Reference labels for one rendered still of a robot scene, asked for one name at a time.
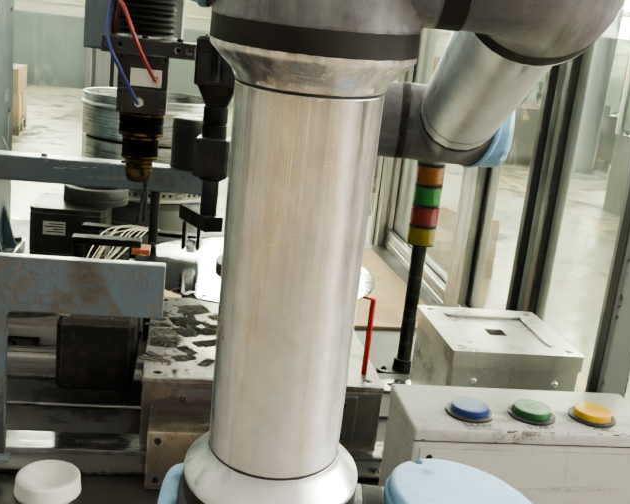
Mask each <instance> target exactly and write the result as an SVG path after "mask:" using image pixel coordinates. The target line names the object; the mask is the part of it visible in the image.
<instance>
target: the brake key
mask: <svg viewBox="0 0 630 504"><path fill-rule="evenodd" d="M451 410H452V411H453V412H454V413H456V414H458V415H460V416H463V417H467V418H472V419H482V418H486V417H488V415H489V406H488V405H487V404H486V403H485V402H483V401H481V400H479V399H476V398H471V397H457V398H454V399H453V400H452V403H451Z"/></svg>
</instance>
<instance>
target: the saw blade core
mask: <svg viewBox="0 0 630 504"><path fill-rule="evenodd" d="M222 251H223V238H219V239H218V238H202V245H201V248H200V250H199V251H196V252H195V253H188V252H186V248H185V249H184V250H183V249H181V240H178V241H172V242H166V243H162V244H158V245H155V246H152V247H151V251H150V255H149V256H147V255H137V256H136V257H135V259H137V261H140V262H156V263H165V264H166V272H165V288H164V290H167V291H172V292H173V293H176V294H179V295H182V296H186V297H189V298H193V299H197V300H199V299H201V300H202V301H207V302H212V303H217V304H219V292H220V278H221V271H219V270H218V269H217V268H216V266H215V265H216V257H217V256H219V255H221V254H222ZM374 287H375V280H374V278H373V276H372V275H371V274H370V273H369V272H368V271H367V270H366V269H364V268H363V267H362V271H361V278H360V286H359V293H358V300H360V299H362V298H363V296H368V295H369V294H370V293H371V292H372V291H373V289H374ZM188 291H192V292H193V293H190V294H187V295H186V294H183V293H185V292H188Z"/></svg>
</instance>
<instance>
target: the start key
mask: <svg viewBox="0 0 630 504"><path fill-rule="evenodd" d="M513 412H514V413H515V414H517V415H518V416H520V417H523V418H525V419H529V420H533V421H547V420H549V419H550V417H551V409H550V408H549V407H548V406H547V405H545V404H543V403H541V402H538V401H535V400H529V399H520V400H517V401H515V402H514V405H513Z"/></svg>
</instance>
